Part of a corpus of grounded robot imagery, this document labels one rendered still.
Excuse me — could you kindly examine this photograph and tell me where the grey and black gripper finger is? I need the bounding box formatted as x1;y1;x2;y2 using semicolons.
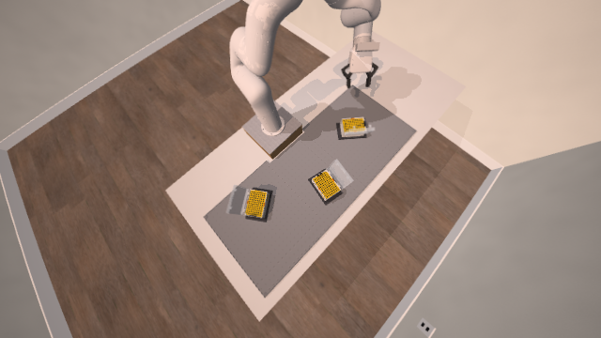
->
341;64;353;88
366;63;378;87

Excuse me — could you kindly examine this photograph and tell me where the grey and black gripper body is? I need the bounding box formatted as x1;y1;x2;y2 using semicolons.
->
347;46;373;74

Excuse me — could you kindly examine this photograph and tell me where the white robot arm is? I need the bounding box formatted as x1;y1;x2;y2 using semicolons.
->
230;0;381;136

